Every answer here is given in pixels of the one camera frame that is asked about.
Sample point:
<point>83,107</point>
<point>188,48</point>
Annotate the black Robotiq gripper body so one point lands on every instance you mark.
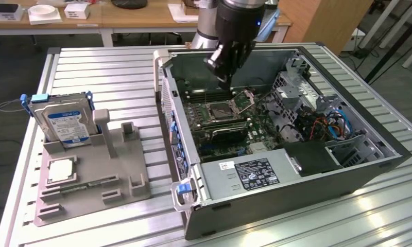
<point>239,20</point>

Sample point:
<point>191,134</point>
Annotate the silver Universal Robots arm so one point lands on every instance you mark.
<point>206,31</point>

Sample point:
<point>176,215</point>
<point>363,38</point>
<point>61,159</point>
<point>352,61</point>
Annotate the small white labelled box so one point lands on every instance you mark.
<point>77,11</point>

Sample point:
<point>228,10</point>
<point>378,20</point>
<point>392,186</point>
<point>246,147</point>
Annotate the black graphics card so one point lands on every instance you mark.
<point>228,133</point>

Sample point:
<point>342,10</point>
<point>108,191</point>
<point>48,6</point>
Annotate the white box black insert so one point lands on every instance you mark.
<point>7,16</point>

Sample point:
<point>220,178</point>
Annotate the white round dish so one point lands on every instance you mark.
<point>44,15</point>

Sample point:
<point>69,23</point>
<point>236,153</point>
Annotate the white table frame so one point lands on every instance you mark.
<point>378,24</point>

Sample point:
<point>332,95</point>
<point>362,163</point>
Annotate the hard disk blue label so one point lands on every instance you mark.
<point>65,123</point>

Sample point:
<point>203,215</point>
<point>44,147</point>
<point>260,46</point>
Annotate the blue case latch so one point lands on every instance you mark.
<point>183,187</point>

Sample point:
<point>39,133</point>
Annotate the wooden cabinet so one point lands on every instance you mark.
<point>323,20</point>

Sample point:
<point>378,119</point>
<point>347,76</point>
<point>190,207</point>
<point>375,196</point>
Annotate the grey power supply unit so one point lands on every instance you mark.
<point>227,180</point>

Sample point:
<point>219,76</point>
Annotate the green motherboard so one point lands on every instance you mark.
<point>260,133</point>

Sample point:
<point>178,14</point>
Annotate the brown cardboard box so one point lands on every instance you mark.
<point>191,3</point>

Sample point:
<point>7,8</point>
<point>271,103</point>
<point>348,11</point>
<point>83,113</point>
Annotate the metal socket cover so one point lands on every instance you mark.
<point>243,99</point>

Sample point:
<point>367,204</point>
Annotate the white papers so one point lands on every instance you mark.
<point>183,15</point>

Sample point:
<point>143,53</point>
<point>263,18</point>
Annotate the open black PC case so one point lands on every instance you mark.
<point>260,218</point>

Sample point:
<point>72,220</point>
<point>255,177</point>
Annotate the silver CPU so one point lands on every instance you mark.
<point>60,169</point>

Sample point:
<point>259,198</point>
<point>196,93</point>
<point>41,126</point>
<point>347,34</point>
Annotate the CPU socket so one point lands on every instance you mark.
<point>219,110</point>

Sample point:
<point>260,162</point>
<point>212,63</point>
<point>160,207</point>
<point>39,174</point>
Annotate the metal drive cage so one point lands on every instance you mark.
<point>288,90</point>

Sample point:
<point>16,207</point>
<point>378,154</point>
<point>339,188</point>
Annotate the grey parts rack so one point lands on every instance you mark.
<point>89,159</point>

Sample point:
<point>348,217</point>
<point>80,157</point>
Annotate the silver chipset heatsink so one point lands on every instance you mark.
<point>258,147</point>

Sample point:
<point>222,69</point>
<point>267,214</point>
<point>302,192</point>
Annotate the metal disk bay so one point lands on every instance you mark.
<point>356,149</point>

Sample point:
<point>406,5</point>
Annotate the blue disk caddy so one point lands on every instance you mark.
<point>40,98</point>

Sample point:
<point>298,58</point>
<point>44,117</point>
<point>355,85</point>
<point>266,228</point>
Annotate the black stand pole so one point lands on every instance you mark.
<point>395,49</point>

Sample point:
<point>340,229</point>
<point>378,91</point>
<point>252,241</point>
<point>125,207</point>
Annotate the black round object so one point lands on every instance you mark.
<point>128,3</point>

